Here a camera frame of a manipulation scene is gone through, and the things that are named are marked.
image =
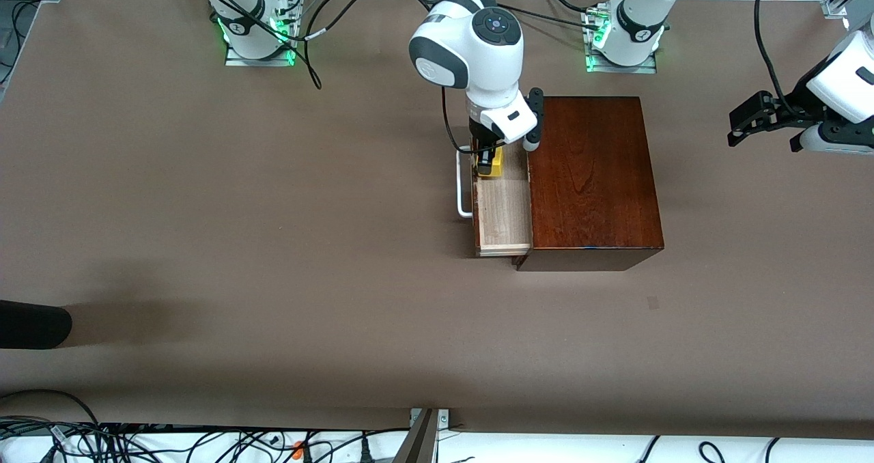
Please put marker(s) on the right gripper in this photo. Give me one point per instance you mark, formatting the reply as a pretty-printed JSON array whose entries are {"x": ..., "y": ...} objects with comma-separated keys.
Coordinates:
[{"x": 481, "y": 136}]

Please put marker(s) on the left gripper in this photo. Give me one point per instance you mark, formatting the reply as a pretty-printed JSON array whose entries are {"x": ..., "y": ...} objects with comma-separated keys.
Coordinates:
[{"x": 796, "y": 102}]

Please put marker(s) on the yellow cube block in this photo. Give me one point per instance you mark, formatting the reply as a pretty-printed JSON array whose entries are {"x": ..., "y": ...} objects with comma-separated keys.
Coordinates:
[{"x": 498, "y": 166}]

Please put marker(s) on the dark red wooden cabinet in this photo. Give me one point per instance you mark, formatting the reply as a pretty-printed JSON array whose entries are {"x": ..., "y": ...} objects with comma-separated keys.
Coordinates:
[{"x": 594, "y": 176}]

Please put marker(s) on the small grey tape patch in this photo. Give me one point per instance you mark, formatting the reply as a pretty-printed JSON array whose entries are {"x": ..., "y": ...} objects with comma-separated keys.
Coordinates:
[{"x": 653, "y": 302}]

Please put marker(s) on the black ribbed rounded object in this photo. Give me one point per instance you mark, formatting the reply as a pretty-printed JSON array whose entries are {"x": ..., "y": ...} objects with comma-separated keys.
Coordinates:
[{"x": 31, "y": 324}]

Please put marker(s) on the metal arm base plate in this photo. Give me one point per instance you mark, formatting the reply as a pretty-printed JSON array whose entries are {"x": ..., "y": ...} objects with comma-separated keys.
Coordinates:
[
  {"x": 259, "y": 60},
  {"x": 621, "y": 69}
]

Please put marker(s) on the aluminium frame beam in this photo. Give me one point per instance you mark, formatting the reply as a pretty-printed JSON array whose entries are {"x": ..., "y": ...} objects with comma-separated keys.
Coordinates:
[{"x": 418, "y": 442}]

